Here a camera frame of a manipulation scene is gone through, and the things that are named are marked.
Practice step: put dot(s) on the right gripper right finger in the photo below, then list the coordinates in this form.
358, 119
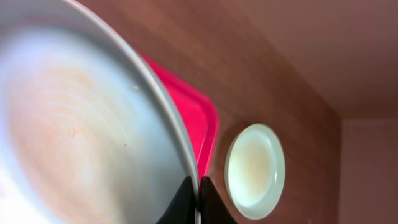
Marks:
212, 208

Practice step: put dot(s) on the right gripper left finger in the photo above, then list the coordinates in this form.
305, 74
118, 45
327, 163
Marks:
182, 209

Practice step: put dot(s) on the light blue plate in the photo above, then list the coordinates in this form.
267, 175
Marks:
254, 172
89, 134

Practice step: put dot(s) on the red plastic tray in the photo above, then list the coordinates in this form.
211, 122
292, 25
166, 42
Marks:
198, 112

